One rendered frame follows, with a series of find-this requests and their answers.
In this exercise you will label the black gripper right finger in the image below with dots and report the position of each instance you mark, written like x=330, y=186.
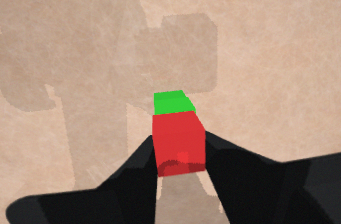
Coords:
x=254, y=189

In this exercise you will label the red block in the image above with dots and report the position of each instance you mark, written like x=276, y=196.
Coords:
x=179, y=143

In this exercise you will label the green block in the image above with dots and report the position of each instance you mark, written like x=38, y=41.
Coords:
x=173, y=106
x=169, y=95

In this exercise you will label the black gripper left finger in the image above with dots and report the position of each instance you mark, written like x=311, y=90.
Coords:
x=128, y=196

